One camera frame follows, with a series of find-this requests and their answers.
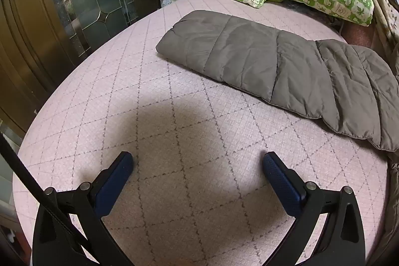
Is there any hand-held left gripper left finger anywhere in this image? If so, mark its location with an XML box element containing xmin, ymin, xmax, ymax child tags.
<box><xmin>32</xmin><ymin>151</ymin><xmax>134</xmax><ymax>266</ymax></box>

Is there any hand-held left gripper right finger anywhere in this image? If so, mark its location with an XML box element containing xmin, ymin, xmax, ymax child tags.
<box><xmin>262</xmin><ymin>151</ymin><xmax>366</xmax><ymax>266</ymax></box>

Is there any grey padded jacket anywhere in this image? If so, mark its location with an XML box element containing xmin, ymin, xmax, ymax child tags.
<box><xmin>155</xmin><ymin>9</ymin><xmax>399</xmax><ymax>154</ymax></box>

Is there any brown pillow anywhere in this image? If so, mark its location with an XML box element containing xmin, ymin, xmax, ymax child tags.
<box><xmin>341</xmin><ymin>24</ymin><xmax>379</xmax><ymax>50</ymax></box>

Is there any wooden door with stained glass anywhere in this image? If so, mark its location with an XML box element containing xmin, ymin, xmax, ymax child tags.
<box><xmin>0</xmin><ymin>0</ymin><xmax>161</xmax><ymax>142</ymax></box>

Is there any black cable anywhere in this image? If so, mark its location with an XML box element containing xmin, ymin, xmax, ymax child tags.
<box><xmin>0</xmin><ymin>133</ymin><xmax>94</xmax><ymax>266</ymax></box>

